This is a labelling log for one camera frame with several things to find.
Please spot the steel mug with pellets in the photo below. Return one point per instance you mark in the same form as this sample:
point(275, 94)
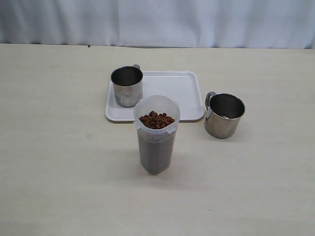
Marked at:
point(223, 113)
point(127, 85)

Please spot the white curtain backdrop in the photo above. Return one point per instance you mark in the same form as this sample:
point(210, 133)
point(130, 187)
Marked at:
point(160, 23)

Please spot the clear plastic pitcher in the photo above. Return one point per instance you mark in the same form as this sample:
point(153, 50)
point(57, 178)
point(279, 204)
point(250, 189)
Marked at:
point(156, 119)

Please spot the white plastic tray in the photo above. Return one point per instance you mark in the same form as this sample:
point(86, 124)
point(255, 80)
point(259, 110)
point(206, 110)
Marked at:
point(180, 86)

